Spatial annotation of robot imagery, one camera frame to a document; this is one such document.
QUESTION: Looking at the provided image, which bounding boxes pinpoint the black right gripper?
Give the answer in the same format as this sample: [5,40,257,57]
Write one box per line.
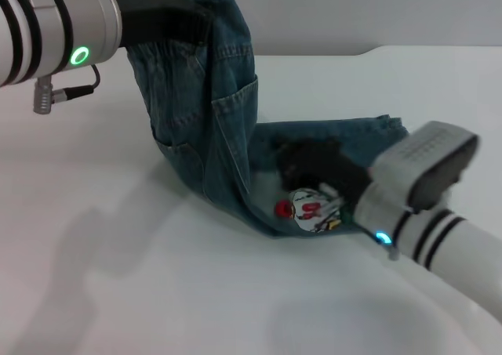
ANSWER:
[275,138,374,206]

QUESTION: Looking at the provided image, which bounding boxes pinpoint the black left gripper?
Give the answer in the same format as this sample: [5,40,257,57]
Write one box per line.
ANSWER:
[111,0,216,49]

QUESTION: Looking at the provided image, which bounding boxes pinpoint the blue denim shorts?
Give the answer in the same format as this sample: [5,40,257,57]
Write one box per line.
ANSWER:
[127,0,409,239]

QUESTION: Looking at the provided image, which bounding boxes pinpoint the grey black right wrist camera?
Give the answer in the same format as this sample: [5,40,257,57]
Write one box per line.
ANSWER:
[369,121,482,216]

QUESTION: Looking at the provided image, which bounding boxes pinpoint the left arm cable connector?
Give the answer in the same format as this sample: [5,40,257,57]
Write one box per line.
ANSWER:
[32,63,101,115]

